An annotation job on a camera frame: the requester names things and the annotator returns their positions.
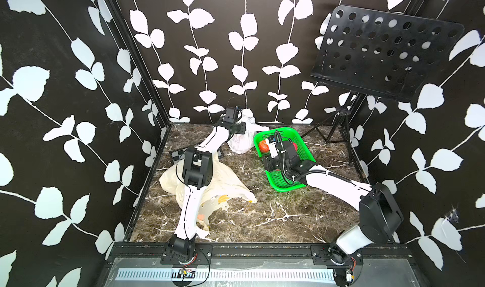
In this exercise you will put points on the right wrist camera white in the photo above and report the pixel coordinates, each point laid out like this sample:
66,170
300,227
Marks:
271,142

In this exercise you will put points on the black perforated music stand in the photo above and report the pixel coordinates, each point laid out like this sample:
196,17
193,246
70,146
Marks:
382,54

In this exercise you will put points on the black white checkerboard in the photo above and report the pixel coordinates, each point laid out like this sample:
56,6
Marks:
177,155

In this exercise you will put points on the white slotted cable duct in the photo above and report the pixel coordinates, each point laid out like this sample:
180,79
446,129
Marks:
200,275

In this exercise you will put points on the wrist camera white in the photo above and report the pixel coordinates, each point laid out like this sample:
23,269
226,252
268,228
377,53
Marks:
271,142
231,115

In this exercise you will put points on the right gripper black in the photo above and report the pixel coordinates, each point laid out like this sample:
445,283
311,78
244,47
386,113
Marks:
268,163

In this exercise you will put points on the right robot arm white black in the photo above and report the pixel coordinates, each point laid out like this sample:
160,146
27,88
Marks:
379,213

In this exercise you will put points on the green perforated plastic basket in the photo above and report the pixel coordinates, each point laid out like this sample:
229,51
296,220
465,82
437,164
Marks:
282,181

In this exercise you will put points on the yellow banana print plastic bag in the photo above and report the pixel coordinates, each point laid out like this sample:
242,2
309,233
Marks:
212,192

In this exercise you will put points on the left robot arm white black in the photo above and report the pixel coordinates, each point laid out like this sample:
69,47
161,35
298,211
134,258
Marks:
197,173

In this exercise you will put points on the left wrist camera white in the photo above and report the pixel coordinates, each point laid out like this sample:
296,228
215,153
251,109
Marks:
231,115

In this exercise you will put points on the white knotted plastic bag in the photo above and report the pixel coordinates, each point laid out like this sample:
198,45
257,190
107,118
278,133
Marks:
242,143

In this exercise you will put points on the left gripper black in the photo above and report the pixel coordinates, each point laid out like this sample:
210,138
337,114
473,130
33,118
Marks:
242,128

